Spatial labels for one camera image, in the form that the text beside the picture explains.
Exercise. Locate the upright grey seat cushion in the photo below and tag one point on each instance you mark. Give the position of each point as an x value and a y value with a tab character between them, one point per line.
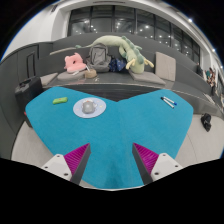
165	66

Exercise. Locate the pink plush cushion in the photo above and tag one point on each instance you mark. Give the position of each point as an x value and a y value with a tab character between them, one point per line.
74	63

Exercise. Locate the grey tiered bench seating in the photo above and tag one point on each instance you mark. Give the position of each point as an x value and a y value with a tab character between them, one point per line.
110	89

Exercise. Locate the round light blue mouse pad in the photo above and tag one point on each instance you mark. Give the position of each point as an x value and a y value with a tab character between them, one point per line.
100	108

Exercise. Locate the black bag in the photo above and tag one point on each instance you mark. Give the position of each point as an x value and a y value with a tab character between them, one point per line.
206	121

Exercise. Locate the tan twine ball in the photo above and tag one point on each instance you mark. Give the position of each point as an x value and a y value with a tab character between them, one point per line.
90	74

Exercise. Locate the navy blue patterned bag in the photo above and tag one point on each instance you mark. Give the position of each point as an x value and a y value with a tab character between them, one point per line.
117	65

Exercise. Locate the person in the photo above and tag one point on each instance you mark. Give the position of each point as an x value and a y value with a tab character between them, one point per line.
211	80

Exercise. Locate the blue-capped white marker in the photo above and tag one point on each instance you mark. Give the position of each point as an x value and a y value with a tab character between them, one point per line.
170	100

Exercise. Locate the grey and white computer mouse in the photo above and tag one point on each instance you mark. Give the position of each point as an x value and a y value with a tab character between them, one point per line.
88	107

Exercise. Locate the flat grey seat cushion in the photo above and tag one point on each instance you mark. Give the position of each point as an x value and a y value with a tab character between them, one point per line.
48	79
146	77
68	76

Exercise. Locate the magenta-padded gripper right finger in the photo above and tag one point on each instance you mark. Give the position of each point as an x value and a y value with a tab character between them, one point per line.
148	160

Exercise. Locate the green eraser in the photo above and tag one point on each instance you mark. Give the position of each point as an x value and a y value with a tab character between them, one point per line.
60	100

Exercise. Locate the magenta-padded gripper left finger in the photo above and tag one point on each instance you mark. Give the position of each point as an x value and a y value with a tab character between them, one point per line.
76	160

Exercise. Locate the grey backpack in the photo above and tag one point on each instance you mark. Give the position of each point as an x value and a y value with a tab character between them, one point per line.
99	57

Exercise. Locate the black hard case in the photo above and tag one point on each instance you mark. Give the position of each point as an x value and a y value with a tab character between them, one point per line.
28	91

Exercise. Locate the green dragon plush toy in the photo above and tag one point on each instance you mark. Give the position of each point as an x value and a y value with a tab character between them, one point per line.
133	55

